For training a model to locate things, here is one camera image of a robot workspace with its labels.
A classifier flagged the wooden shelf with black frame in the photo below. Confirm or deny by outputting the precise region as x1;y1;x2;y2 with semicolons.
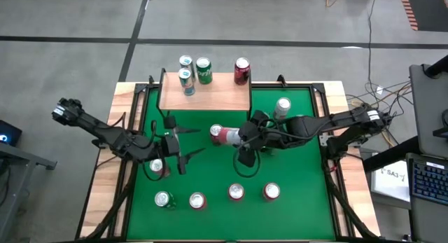
153;67;253;125

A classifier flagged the green Sprite can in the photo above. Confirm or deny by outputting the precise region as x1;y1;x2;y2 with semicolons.
154;190;178;211
195;56;214;85

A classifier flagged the black computer with blue light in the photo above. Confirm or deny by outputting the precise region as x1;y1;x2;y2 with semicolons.
0;118;22;148

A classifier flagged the grey side table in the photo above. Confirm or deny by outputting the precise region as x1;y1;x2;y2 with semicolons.
0;141;59;243

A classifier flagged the black aluminium table frame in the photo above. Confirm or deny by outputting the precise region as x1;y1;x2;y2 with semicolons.
75;74;381;243

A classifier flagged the long black floor cable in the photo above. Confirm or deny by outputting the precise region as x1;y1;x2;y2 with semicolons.
367;0;378;107

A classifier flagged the green table mat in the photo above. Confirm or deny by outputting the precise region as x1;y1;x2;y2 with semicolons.
126;88;337;241

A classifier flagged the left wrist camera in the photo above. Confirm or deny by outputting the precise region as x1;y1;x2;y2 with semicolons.
163;115;178;130

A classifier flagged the orange Fanta can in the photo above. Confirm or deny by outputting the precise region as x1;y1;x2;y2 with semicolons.
262;181;281;202
188;192;208;211
227;182;246;202

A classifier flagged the slim blue beverage can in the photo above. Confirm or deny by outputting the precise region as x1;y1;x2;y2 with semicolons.
177;67;197;97
178;54;196;78

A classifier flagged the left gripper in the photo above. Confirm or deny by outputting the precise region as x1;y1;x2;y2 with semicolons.
162;127;207;176

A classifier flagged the black cable bundle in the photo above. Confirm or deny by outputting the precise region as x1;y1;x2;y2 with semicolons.
83;155;139;241
320;158;381;241

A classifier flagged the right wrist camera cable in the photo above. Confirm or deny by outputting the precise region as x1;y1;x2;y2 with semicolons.
232;146;262;179

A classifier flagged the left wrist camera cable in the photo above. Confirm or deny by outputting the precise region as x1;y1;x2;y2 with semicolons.
142;158;167;183

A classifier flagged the white SA3 sign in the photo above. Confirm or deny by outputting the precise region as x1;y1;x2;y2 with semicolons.
370;160;411;203

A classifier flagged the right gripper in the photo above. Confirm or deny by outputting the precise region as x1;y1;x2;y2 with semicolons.
239;111;281;151

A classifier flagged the grey desk panel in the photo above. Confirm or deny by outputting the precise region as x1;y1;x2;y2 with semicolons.
408;63;448;159

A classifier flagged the black mat with orange stripes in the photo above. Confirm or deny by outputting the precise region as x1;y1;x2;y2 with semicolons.
398;0;448;32

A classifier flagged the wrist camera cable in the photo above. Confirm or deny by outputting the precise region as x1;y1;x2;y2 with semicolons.
142;158;167;183
232;146;262;179

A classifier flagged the black desk beam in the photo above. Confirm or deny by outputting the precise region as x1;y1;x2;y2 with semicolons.
362;134;421;173

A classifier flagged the white and red can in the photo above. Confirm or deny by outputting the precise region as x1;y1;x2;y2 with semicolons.
273;97;292;120

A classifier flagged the silver beverage can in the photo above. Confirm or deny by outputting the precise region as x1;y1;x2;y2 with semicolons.
218;126;243;146

